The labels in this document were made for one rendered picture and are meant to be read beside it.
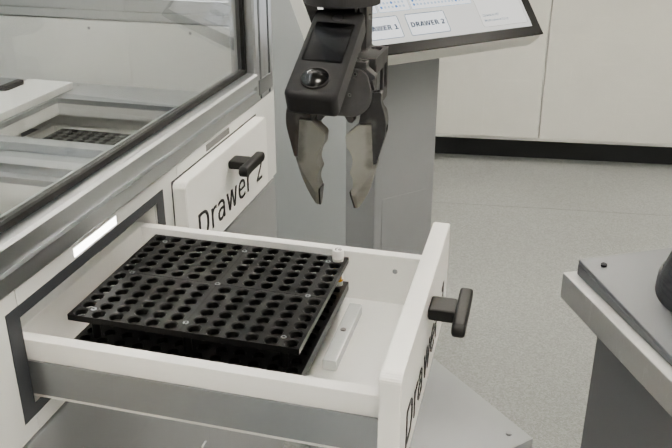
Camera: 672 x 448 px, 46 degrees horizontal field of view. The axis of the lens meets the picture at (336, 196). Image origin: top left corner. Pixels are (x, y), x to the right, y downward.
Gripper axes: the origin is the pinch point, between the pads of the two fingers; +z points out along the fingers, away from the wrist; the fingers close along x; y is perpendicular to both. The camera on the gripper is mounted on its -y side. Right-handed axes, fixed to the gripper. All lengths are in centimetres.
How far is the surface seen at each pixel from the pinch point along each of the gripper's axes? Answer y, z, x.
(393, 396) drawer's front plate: -21.9, 6.3, -10.3
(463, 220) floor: 214, 98, 4
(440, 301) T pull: -7.1, 6.3, -11.8
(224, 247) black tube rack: 0.2, 7.5, 12.4
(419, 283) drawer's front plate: -7.3, 4.6, -9.8
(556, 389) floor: 111, 97, -31
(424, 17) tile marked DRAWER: 81, -4, 4
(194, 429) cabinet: 10.0, 41.7, 22.8
